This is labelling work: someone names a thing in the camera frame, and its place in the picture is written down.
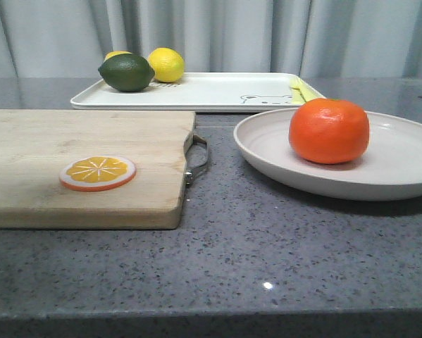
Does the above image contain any green lime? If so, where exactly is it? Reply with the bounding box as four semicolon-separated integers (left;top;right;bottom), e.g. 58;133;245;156
98;54;155;92

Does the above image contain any right yellow lemon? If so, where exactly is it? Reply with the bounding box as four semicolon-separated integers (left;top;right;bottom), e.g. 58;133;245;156
147;47;185;83

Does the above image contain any orange mandarin fruit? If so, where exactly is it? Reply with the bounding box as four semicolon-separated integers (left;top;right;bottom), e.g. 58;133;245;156
289;98;370;164

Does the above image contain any yellow plastic knife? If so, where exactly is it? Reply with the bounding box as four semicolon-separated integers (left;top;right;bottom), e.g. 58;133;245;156
295;77;324;102

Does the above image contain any orange slice toy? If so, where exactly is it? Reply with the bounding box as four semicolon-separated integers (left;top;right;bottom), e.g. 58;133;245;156
59;155;137;192

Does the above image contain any white rectangular tray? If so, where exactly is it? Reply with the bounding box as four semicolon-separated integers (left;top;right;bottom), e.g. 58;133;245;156
70;73;301;113

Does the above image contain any yellow plastic fork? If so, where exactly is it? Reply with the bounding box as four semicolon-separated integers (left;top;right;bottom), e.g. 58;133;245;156
290;77;306;105

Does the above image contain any yellow lemon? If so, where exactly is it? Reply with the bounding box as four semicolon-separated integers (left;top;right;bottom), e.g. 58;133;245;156
104;51;131;61
147;47;185;83

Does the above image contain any left yellow lemon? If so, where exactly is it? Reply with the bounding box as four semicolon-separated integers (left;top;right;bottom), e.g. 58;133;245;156
104;51;131;61

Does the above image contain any beige round plate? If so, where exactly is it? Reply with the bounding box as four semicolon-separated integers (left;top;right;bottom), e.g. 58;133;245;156
233;104;422;201

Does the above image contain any metal cutting board handle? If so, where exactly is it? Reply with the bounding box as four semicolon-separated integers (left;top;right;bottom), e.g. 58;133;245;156
184;134;210;186

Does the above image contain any grey curtain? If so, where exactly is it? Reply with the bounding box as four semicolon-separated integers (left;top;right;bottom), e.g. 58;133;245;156
0;1;422;78

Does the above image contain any wooden cutting board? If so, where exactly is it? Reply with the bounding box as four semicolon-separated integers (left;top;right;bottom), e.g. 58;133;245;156
0;109;195;229

